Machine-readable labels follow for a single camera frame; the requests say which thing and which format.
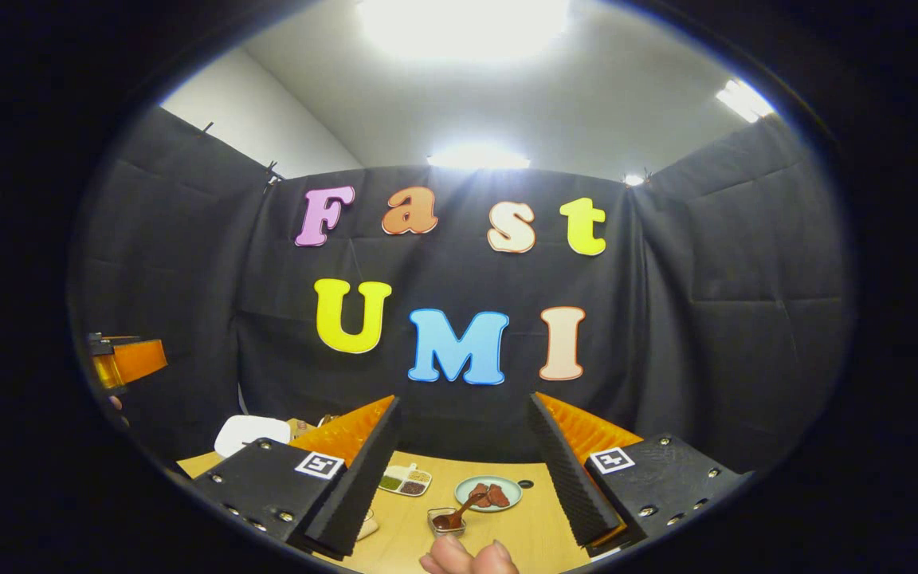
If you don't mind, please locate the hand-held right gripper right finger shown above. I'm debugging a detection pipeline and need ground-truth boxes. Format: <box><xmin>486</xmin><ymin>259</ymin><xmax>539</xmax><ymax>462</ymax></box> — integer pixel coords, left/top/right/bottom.
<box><xmin>527</xmin><ymin>391</ymin><xmax>751</xmax><ymax>555</ymax></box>

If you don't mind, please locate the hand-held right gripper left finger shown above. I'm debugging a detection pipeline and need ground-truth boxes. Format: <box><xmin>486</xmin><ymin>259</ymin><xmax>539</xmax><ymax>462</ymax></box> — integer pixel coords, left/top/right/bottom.
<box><xmin>192</xmin><ymin>395</ymin><xmax>402</xmax><ymax>559</ymax></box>

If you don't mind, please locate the clear square chopstick holder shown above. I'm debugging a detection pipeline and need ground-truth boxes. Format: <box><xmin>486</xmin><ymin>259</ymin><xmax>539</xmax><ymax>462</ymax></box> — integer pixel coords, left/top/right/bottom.
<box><xmin>427</xmin><ymin>507</ymin><xmax>466</xmax><ymax>537</ymax></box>

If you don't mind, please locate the brown wooden spoon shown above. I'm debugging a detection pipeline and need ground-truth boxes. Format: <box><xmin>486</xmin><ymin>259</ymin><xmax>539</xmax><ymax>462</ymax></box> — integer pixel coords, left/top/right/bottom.
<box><xmin>433</xmin><ymin>493</ymin><xmax>488</xmax><ymax>531</ymax></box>

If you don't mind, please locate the white rice cooker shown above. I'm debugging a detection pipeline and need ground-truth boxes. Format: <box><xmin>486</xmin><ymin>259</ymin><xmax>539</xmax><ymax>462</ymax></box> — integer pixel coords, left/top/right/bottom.
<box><xmin>214</xmin><ymin>415</ymin><xmax>292</xmax><ymax>459</ymax></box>

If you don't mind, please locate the white divided grain dish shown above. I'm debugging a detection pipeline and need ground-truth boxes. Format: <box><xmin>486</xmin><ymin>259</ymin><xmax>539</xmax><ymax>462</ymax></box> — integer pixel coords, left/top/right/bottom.
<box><xmin>378</xmin><ymin>464</ymin><xmax>433</xmax><ymax>498</ymax></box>

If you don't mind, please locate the pale green plate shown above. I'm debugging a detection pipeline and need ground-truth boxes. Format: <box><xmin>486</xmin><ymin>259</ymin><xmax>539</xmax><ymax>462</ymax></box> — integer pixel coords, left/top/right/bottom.
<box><xmin>454</xmin><ymin>475</ymin><xmax>524</xmax><ymax>513</ymax></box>

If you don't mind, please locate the black backdrop cloth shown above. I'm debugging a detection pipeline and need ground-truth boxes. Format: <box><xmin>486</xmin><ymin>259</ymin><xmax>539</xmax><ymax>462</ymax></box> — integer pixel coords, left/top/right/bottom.
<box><xmin>69</xmin><ymin>108</ymin><xmax>854</xmax><ymax>475</ymax></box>

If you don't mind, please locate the large ceiling light panel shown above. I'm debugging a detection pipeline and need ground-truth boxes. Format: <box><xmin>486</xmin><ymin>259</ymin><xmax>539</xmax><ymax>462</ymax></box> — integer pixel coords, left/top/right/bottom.
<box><xmin>355</xmin><ymin>0</ymin><xmax>571</xmax><ymax>61</ymax></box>

